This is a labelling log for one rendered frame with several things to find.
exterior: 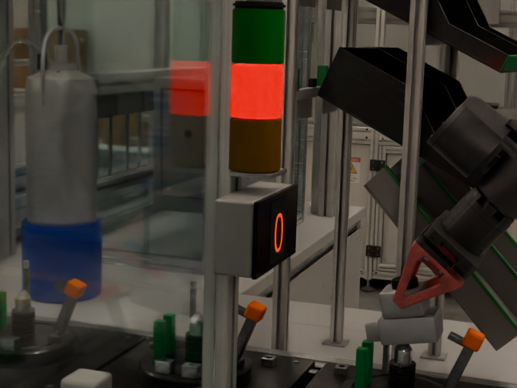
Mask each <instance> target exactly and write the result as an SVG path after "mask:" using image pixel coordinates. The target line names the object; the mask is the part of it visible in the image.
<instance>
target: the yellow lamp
mask: <svg viewBox="0 0 517 388"><path fill-rule="evenodd" d="M281 144H282V119H281V118H279V119H242V118H231V119H230V133H229V165H228V168H229V169H230V170H232V171H236V172H249V173H269V172H277V171H279V170H280V167H281Z"/></svg>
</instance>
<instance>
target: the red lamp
mask: <svg viewBox="0 0 517 388"><path fill-rule="evenodd" d="M283 75H284V65H280V64H250V63H236V64H232V69H231V101H230V115H231V116H232V117H235V118H242V119H279V118H281V117H282V98H283Z"/></svg>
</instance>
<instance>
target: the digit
mask: <svg viewBox="0 0 517 388"><path fill-rule="evenodd" d="M287 197H288V195H286V196H283V197H282V198H280V199H277V200H275V201H273V202H272V214H271V239H270V263H269V265H272V264H273V263H274V262H276V261H277V260H279V259H281V258H282V257H283V256H285V242H286V220H287Z"/></svg>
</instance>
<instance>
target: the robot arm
mask: <svg viewBox="0 0 517 388"><path fill-rule="evenodd" d="M427 143H428V144H429V145H430V146H431V147H432V148H433V149H434V150H435V151H436V152H438V153H439V154H440V155H441V156H442V157H443V158H444V159H446V160H447V161H448V162H449V163H450V164H451V165H452V166H454V167H455V168H456V169H457V170H458V171H459V172H460V173H461V174H463V175H464V177H466V178H467V177H468V176H469V175H470V174H471V173H472V172H474V173H475V174H476V175H478V174H479V173H480V172H481V171H482V170H483V169H484V168H485V167H486V166H487V165H488V164H489V163H490V162H491V161H492V160H493V159H494V158H495V156H496V155H497V154H498V153H499V152H500V151H501V150H502V149H503V150H505V151H506V153H505V155H504V156H503V157H502V158H501V159H500V160H499V161H498V162H497V163H496V164H495V165H494V166H493V167H492V168H491V169H490V170H489V171H488V172H487V173H486V174H485V175H484V176H483V177H482V178H481V179H480V180H479V181H478V185H477V186H476V187H475V188H474V189H471V190H469V192H468V193H467V194H466V195H465V196H464V197H463V198H462V199H461V200H460V201H459V202H458V203H457V204H456V205H455V206H454V207H453V208H452V209H451V211H448V210H447V209H446V210H445V211H444V212H443V213H442V214H441V215H440V216H438V217H437V218H436V219H435V220H434V221H433V222H432V223H431V224H430V225H429V226H428V227H427V228H426V229H425V230H424V232H423V233H422V234H421V235H420V236H419V237H418V238H417V239H416V240H415V241H414V243H413V244H412V247H411V249H410V251H409V255H408V258H407V260H406V263H405V267H404V269H403V272H402V275H401V278H400V280H399V284H398V286H397V289H396V291H395V295H394V296H393V299H392V301H393V302H394V303H395V304H396V305H397V306H398V307H399V308H400V309H404V308H406V307H408V306H412V305H414V304H416V303H420V302H422V301H424V300H427V299H431V298H433V297H435V296H439V295H442V294H444V293H448V292H451V291H453V290H456V289H459V288H460V287H461V286H462V285H463V284H464V282H465V281H464V280H463V279H468V278H469V277H470V276H471V275H472V274H473V273H474V272H475V271H476V270H477V269H478V268H479V266H480V264H481V262H482V261H483V259H484V257H485V255H486V253H487V252H488V250H489V247H490V246H491V245H492V244H493V243H494V242H495V241H496V240H497V239H498V238H499V237H500V236H501V235H502V234H503V233H504V232H505V231H506V230H507V229H508V228H509V227H510V225H511V224H512V223H513V222H514V221H513V220H514V219H517V123H516V122H514V121H513V120H512V119H510V120H508V119H507V118H506V117H505V116H503V115H502V114H501V113H499V112H498V111H496V110H495V109H494V108H493V107H491V106H490V105H489V104H487V103H486V102H484V100H483V99H480V98H479V97H478V96H475V95H472V96H469V97H468V98H467V99H466V100H465V101H464V102H463V103H462V104H461V105H460V106H459V107H457V108H456V109H455V111H454V112H453V113H452V114H451V115H450V116H449V117H448V118H447V119H446V120H445V121H444V122H443V123H442V125H441V126H440V127H439V128H438V129H437V130H436V131H435V133H434V134H433V135H431V136H430V138H429V140H428V141H427ZM422 262H423V263H424V264H425V265H426V266H427V267H428V268H430V270H431V271H433V272H434V274H436V276H434V277H432V278H431V279H428V280H426V281H424V282H425V283H426V285H427V289H424V290H423V291H420V292H418V293H415V294H413V295H411V296H406V295H405V291H406V289H407V287H408V284H409V281H410V279H411V277H412V276H416V274H417V272H418V271H419V267H420V265H421V263H422ZM460 276H461V277H462V278H463V279H462V278H460Z"/></svg>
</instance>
